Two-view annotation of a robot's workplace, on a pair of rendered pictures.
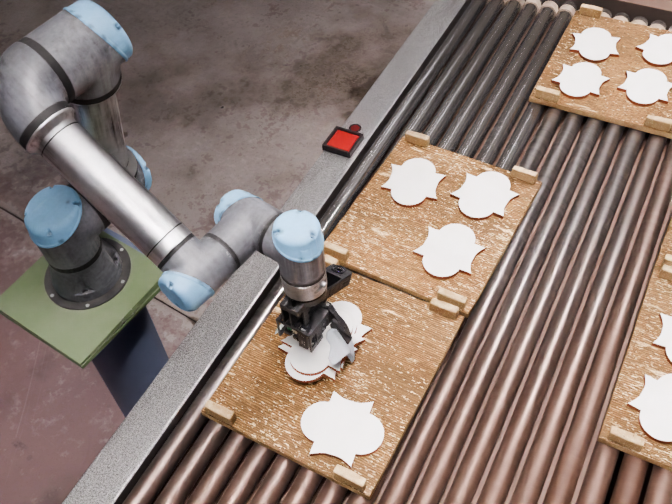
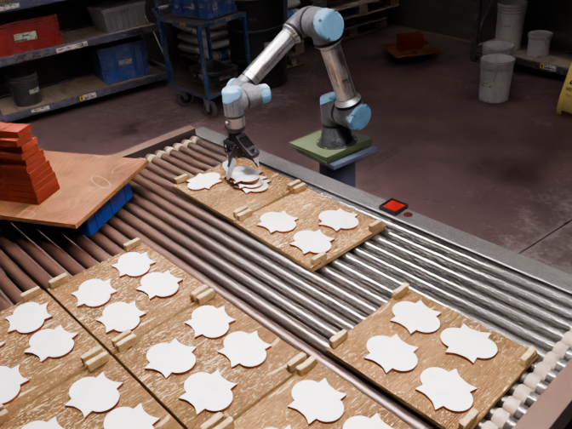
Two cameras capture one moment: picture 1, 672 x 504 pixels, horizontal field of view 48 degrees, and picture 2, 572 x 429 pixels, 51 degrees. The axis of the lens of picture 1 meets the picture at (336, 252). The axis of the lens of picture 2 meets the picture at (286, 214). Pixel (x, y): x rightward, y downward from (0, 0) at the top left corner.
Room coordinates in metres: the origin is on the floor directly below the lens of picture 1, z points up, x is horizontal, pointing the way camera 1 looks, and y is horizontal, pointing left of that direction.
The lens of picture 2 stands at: (1.57, -1.96, 2.06)
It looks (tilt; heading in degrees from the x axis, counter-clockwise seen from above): 31 degrees down; 107
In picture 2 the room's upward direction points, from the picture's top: 5 degrees counter-clockwise
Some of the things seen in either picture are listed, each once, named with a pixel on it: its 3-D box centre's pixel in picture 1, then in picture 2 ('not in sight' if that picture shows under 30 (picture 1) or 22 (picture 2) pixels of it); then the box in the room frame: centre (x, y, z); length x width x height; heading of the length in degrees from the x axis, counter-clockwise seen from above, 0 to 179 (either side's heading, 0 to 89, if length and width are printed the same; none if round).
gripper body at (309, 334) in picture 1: (306, 309); (236, 140); (0.76, 0.06, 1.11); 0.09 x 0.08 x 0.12; 143
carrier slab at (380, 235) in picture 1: (432, 218); (308, 225); (1.11, -0.22, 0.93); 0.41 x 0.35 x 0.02; 146
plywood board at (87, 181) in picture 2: not in sight; (59, 185); (0.14, -0.24, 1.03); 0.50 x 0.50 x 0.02; 87
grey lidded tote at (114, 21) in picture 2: not in sight; (117, 14); (-1.77, 3.61, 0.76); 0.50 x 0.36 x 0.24; 58
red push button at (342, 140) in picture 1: (343, 142); (393, 207); (1.39, -0.04, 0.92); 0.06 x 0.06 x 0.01; 59
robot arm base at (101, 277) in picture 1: (80, 260); (335, 131); (1.06, 0.55, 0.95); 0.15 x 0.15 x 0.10
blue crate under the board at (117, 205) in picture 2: not in sight; (77, 200); (0.20, -0.25, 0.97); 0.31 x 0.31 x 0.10; 87
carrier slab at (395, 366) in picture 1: (337, 364); (237, 186); (0.76, 0.02, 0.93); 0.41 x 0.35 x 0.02; 147
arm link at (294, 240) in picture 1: (298, 246); (233, 101); (0.77, 0.06, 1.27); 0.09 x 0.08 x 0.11; 48
